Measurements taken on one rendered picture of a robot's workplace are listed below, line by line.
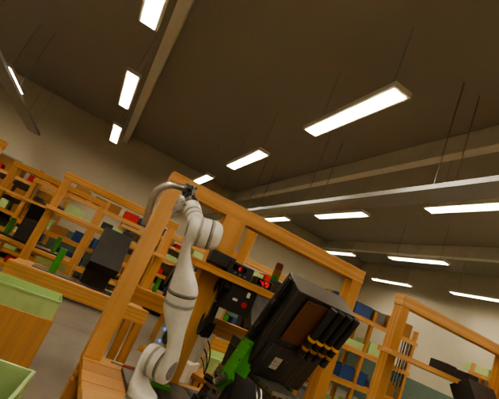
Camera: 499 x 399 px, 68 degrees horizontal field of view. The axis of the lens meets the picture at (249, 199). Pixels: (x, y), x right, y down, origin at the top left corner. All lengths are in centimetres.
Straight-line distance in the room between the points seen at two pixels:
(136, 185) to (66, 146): 224
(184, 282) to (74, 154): 1092
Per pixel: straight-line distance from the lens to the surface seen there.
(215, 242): 109
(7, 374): 154
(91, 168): 1186
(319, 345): 192
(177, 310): 114
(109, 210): 871
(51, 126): 1213
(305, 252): 244
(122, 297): 210
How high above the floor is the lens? 144
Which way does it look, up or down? 14 degrees up
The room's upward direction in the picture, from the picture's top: 23 degrees clockwise
